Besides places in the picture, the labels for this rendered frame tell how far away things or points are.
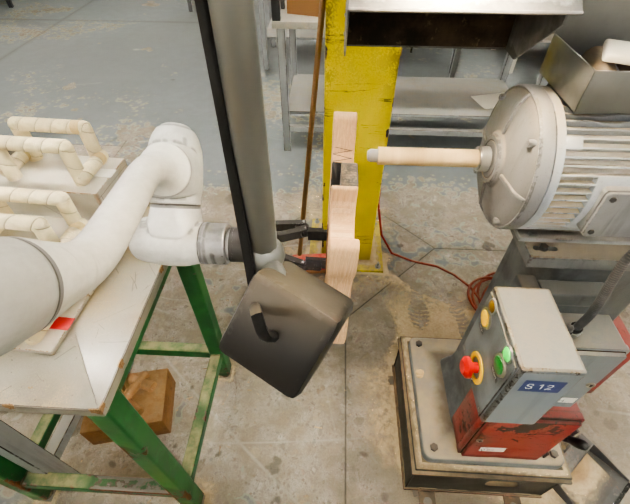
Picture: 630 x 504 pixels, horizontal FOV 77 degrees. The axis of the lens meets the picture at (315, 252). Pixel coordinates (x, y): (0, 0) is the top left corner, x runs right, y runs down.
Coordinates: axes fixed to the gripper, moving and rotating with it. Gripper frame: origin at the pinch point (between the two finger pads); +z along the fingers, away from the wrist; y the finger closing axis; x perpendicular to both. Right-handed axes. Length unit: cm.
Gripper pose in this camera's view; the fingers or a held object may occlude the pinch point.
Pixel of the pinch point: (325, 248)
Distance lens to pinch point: 83.7
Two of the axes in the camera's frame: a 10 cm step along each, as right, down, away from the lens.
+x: 0.1, -6.0, -8.0
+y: -0.6, 8.0, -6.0
